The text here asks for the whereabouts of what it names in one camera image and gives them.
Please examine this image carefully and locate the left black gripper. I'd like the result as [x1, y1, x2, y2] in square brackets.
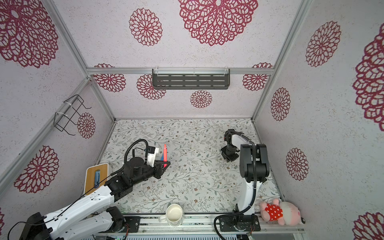
[132, 160, 171, 187]

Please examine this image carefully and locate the pink marker pen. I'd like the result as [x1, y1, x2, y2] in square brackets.
[163, 144, 168, 168]

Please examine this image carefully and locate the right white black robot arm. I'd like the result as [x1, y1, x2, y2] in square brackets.
[218, 129, 270, 232]

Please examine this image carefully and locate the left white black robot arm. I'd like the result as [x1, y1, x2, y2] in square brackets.
[20, 157, 171, 240]

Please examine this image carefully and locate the white ceramic mug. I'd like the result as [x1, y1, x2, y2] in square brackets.
[159, 204, 184, 227]

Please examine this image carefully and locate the pink plush toy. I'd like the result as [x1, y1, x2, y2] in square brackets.
[260, 199, 306, 226]

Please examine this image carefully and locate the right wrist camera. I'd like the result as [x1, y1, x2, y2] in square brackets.
[224, 129, 237, 145]

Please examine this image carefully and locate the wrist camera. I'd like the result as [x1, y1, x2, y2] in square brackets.
[224, 129, 237, 145]
[146, 146, 159, 168]

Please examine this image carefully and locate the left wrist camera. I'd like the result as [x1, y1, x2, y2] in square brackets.
[146, 146, 159, 168]

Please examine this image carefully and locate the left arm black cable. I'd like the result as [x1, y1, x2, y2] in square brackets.
[7, 138, 149, 240]

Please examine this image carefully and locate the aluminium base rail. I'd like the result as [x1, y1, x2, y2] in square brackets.
[89, 214, 305, 240]

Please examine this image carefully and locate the dark grey wall shelf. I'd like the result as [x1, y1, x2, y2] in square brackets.
[152, 69, 231, 90]

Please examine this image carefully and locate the black wire wall rack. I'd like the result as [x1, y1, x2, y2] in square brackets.
[53, 94, 91, 136]

